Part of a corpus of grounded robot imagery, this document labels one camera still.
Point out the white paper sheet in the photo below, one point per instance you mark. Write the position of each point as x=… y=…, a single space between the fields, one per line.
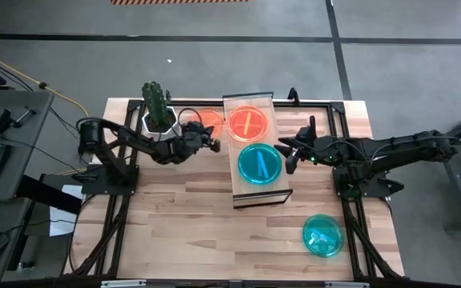
x=60 y=224

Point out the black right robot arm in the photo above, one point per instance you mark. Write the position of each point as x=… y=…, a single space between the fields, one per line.
x=414 y=146

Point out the black aluminium rig frame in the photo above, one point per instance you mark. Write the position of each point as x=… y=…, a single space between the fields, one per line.
x=339 y=108

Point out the green cactus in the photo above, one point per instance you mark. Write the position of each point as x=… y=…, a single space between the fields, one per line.
x=155 y=104

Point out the black flat box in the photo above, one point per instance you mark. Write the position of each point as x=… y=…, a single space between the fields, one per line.
x=46 y=194

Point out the grey metal bracket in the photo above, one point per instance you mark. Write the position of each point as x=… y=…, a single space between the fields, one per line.
x=123 y=284
x=346 y=285

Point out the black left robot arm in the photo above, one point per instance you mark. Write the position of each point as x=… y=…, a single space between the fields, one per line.
x=134 y=142

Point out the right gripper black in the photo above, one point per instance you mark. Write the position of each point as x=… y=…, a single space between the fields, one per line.
x=320 y=150

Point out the black desk gadget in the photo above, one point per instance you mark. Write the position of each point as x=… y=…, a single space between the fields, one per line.
x=0 y=120

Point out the orange translucent plastic plate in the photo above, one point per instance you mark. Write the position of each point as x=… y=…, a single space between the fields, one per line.
x=214 y=118
x=238 y=132

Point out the white hexagonal plant pot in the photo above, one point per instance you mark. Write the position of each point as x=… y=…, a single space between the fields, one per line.
x=145 y=122

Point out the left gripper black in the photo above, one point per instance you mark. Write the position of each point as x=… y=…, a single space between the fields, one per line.
x=192 y=138

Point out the teal translucent plastic plate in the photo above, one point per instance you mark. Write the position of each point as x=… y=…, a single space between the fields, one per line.
x=326 y=248
x=250 y=168

